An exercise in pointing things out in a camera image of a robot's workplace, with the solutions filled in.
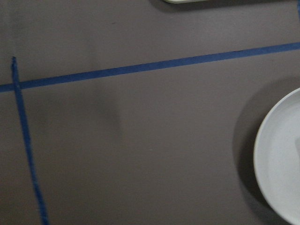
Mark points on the white bear serving tray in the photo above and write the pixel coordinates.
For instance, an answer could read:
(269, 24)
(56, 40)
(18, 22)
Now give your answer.
(183, 1)

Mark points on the cream round plate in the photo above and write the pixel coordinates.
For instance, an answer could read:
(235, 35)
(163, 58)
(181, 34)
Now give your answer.
(277, 157)

